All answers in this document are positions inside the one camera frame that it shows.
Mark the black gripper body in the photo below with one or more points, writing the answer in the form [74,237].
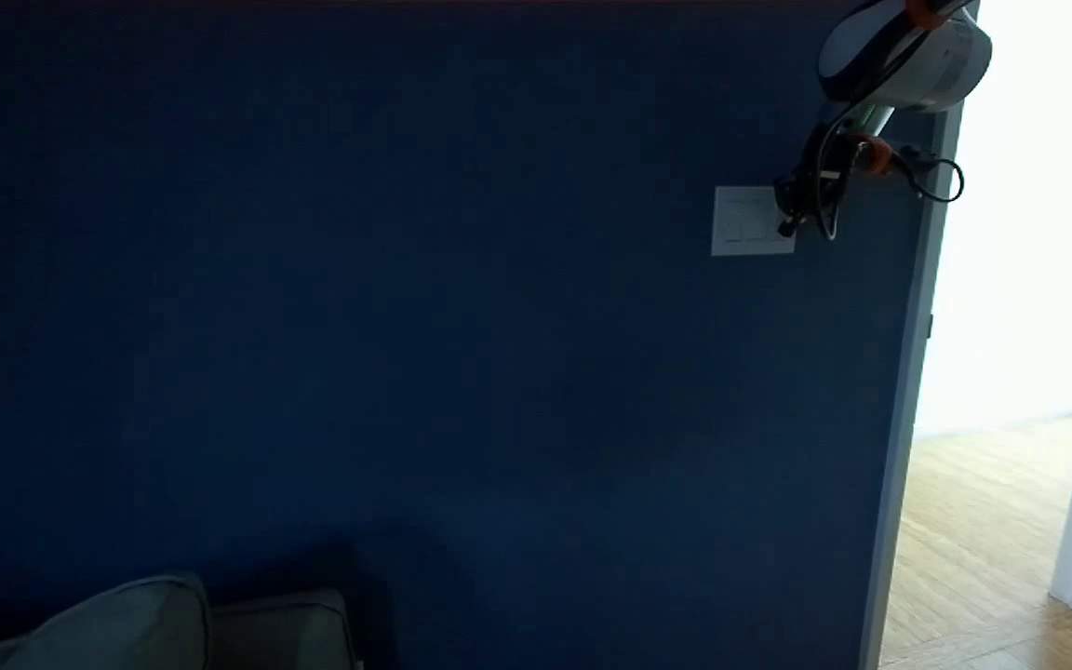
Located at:
[836,150]

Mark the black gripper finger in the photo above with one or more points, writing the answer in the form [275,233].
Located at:
[826,215]
[791,215]

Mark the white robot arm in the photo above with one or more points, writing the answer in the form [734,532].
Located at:
[909,58]

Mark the small grey-green sofa cushion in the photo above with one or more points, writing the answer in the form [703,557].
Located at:
[280,630]

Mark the large grey-green sofa cushion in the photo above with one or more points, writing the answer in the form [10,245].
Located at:
[103,625]

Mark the white light switch plate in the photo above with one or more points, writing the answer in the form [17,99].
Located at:
[746,223]

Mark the grey door frame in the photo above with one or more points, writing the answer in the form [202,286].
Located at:
[912,374]

